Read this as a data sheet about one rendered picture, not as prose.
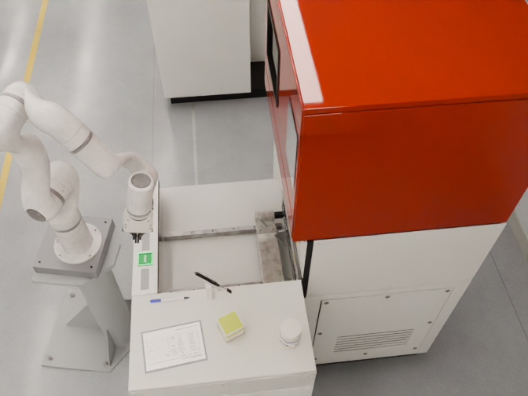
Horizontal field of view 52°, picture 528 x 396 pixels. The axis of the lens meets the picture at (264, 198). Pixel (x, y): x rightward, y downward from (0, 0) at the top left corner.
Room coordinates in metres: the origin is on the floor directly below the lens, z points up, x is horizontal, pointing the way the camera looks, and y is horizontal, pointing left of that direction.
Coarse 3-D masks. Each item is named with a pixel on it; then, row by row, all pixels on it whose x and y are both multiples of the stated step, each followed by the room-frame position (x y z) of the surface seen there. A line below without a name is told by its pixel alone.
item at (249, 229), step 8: (280, 224) 1.33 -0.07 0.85; (184, 232) 1.28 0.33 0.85; (192, 232) 1.29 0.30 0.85; (200, 232) 1.29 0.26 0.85; (208, 232) 1.29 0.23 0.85; (216, 232) 1.29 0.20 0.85; (224, 232) 1.29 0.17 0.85; (232, 232) 1.29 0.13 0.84; (240, 232) 1.30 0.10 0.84; (248, 232) 1.30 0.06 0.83
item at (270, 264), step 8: (256, 224) 1.31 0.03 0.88; (272, 224) 1.31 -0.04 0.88; (256, 232) 1.28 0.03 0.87; (264, 240) 1.23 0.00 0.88; (272, 240) 1.23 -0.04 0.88; (264, 248) 1.19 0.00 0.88; (272, 248) 1.19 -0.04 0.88; (264, 256) 1.15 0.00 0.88; (272, 256) 1.15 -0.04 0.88; (264, 264) 1.11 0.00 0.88; (272, 264) 1.12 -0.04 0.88; (280, 264) 1.12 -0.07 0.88; (264, 272) 1.08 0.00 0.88; (272, 272) 1.08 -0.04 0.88; (280, 272) 1.08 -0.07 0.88
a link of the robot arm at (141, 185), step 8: (136, 176) 1.10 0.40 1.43; (144, 176) 1.11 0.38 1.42; (128, 184) 1.07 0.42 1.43; (136, 184) 1.07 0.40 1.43; (144, 184) 1.08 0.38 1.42; (152, 184) 1.08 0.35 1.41; (128, 192) 1.06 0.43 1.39; (136, 192) 1.05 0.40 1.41; (144, 192) 1.05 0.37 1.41; (152, 192) 1.08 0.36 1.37; (128, 200) 1.06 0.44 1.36; (136, 200) 1.05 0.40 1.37; (144, 200) 1.05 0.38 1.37; (128, 208) 1.06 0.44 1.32; (136, 208) 1.05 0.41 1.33; (144, 208) 1.05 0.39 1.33
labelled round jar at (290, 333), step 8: (288, 320) 0.79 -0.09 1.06; (296, 320) 0.79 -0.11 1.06; (280, 328) 0.76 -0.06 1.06; (288, 328) 0.76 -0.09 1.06; (296, 328) 0.76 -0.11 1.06; (280, 336) 0.75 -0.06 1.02; (288, 336) 0.73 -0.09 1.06; (296, 336) 0.74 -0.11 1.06; (288, 344) 0.73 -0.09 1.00; (296, 344) 0.74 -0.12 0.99
